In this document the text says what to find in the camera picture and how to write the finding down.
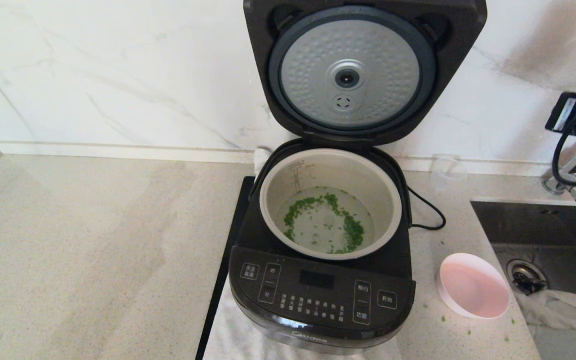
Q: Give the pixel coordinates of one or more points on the pink bowl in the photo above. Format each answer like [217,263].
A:
[473,290]

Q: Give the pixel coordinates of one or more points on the black rice cooker lid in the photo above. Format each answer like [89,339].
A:
[348,55]

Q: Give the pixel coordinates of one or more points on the chopped green vegetables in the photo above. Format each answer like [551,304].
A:
[353,235]

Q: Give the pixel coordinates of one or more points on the grey inner pot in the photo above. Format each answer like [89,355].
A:
[368,175]

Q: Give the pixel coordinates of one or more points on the black rice cooker base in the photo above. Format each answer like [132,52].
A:
[313,320]

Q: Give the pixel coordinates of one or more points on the stainless steel sink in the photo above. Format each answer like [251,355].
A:
[533,225]

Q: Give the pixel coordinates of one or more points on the clear measuring cup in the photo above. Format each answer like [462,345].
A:
[447,172]

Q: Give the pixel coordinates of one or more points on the metal sink drain strainer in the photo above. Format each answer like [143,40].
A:
[525,277]

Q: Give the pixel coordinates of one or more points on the white rag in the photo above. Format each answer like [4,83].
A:
[558,310]

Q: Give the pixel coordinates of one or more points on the black flat strip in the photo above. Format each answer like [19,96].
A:
[225,265]

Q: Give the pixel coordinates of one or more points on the white cloth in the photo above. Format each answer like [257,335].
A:
[227,340]

